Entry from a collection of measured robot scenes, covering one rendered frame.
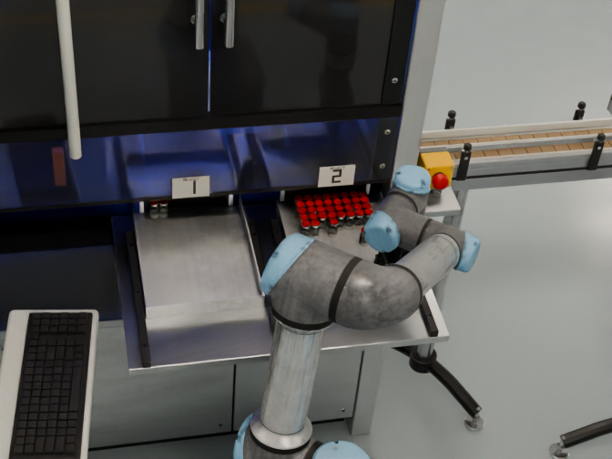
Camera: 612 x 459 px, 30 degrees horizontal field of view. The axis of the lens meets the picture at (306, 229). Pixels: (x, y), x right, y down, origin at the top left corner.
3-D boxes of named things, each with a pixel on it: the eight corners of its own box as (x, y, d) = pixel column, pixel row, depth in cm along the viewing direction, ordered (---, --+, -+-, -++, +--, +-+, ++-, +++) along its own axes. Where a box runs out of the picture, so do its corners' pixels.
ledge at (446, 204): (395, 182, 290) (396, 177, 289) (443, 178, 293) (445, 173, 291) (410, 219, 280) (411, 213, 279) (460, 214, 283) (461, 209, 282)
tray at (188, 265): (132, 214, 272) (131, 203, 269) (239, 205, 277) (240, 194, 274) (146, 318, 248) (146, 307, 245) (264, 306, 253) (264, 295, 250)
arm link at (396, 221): (414, 238, 218) (436, 205, 225) (362, 217, 221) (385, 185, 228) (409, 267, 223) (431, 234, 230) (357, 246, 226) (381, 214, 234)
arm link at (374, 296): (410, 295, 179) (489, 224, 222) (347, 270, 182) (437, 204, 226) (390, 360, 183) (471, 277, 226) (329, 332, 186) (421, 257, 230)
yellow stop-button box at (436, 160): (413, 170, 279) (417, 147, 274) (442, 168, 280) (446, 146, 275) (422, 190, 273) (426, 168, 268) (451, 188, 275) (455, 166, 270)
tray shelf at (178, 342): (111, 221, 272) (110, 216, 271) (393, 198, 286) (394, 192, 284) (128, 375, 238) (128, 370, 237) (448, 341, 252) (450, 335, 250)
